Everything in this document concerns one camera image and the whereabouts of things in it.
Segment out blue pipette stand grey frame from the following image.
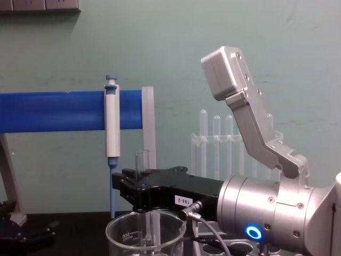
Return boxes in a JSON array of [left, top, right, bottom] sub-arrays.
[[0, 85, 158, 225]]

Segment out clear glass test tube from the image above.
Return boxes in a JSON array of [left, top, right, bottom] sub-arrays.
[[135, 149, 152, 247]]

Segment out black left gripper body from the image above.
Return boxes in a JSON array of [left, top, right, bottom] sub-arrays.
[[0, 200, 30, 243]]

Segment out white and blue pipette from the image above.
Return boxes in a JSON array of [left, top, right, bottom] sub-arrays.
[[104, 74, 121, 220]]

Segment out clear plastic test tube rack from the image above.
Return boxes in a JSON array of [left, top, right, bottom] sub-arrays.
[[190, 132, 283, 256]]

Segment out clear glass beaker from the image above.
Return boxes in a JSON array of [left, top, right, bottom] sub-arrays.
[[105, 209, 188, 256]]

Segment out clear plastic test tube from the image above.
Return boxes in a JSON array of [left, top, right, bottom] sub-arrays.
[[266, 113, 274, 140]]

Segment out grey wall socket panel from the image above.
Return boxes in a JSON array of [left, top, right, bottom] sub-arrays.
[[0, 0, 82, 15]]

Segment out grey cable with silver plug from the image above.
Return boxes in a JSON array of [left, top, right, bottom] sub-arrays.
[[180, 201, 242, 256]]

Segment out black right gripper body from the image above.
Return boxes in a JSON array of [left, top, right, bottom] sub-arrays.
[[148, 166, 225, 222]]

